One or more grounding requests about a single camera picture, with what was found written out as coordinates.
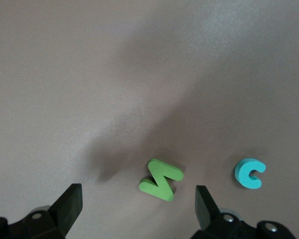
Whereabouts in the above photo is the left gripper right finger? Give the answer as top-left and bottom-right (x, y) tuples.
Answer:
(190, 186), (297, 239)

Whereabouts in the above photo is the big green letter N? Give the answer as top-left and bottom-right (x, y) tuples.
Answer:
(139, 158), (184, 202)

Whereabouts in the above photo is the teal foam letter c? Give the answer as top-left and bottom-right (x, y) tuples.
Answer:
(234, 158), (267, 189)

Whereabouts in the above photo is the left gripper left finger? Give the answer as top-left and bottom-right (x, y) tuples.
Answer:
(0, 183), (83, 239)

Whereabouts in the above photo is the brown table cover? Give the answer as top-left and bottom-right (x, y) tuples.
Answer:
(0, 0), (299, 239)

